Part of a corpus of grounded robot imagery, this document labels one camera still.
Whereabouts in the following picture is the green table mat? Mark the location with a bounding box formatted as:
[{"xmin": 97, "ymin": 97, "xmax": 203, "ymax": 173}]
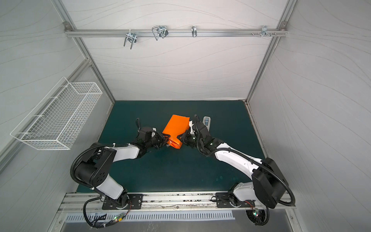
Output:
[{"xmin": 99, "ymin": 101, "xmax": 264, "ymax": 192}]

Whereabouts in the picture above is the white vent strip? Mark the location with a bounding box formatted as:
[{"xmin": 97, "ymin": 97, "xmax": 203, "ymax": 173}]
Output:
[{"xmin": 65, "ymin": 210, "xmax": 235, "ymax": 223}]

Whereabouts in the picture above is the metal u-bolt clamp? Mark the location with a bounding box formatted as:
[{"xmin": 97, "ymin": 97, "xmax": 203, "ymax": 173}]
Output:
[
  {"xmin": 152, "ymin": 25, "xmax": 169, "ymax": 41},
  {"xmin": 123, "ymin": 31, "xmax": 137, "ymax": 49}
]

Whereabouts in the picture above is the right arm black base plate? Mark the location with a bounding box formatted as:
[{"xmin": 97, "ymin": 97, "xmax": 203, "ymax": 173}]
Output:
[{"xmin": 211, "ymin": 192, "xmax": 256, "ymax": 208}]

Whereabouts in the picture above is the right black cable coil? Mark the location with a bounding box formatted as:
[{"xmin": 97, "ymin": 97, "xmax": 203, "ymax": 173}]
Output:
[{"xmin": 245, "ymin": 204, "xmax": 270, "ymax": 227}]

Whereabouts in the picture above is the aluminium cross rail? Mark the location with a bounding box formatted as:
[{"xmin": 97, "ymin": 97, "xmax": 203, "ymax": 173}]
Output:
[{"xmin": 65, "ymin": 28, "xmax": 288, "ymax": 38}]

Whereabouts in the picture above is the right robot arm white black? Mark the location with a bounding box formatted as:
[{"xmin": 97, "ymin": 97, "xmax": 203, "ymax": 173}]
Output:
[{"xmin": 177, "ymin": 130, "xmax": 296, "ymax": 209}]

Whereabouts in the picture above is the white wire basket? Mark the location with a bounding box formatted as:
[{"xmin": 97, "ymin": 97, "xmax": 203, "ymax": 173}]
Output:
[{"xmin": 10, "ymin": 77, "xmax": 102, "ymax": 150}]

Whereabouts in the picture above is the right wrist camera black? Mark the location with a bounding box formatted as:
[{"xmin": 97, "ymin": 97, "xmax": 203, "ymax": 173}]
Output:
[{"xmin": 192, "ymin": 114, "xmax": 211, "ymax": 139}]

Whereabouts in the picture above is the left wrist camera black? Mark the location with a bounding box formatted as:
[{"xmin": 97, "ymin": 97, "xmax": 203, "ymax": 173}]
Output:
[{"xmin": 135, "ymin": 118, "xmax": 157, "ymax": 142}]

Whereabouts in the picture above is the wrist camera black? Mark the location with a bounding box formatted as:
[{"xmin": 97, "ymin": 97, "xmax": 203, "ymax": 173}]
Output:
[
  {"xmin": 192, "ymin": 114, "xmax": 211, "ymax": 139},
  {"xmin": 135, "ymin": 118, "xmax": 157, "ymax": 142}
]

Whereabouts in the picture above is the left black cable bundle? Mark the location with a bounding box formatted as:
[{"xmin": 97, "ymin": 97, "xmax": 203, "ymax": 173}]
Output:
[{"xmin": 82, "ymin": 195, "xmax": 132, "ymax": 229}]

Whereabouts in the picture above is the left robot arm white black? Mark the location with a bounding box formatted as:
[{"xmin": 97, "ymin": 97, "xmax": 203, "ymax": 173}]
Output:
[{"xmin": 70, "ymin": 130, "xmax": 170, "ymax": 207}]

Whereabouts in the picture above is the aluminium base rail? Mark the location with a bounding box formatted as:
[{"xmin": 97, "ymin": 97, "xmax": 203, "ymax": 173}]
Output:
[{"xmin": 57, "ymin": 189, "xmax": 296, "ymax": 214}]

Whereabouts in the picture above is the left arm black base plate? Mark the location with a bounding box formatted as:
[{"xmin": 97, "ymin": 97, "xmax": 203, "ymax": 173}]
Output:
[{"xmin": 102, "ymin": 193, "xmax": 143, "ymax": 210}]

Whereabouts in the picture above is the orange wrapping paper sheet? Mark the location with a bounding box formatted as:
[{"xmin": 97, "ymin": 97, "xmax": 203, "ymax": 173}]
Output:
[{"xmin": 162, "ymin": 115, "xmax": 190, "ymax": 149}]

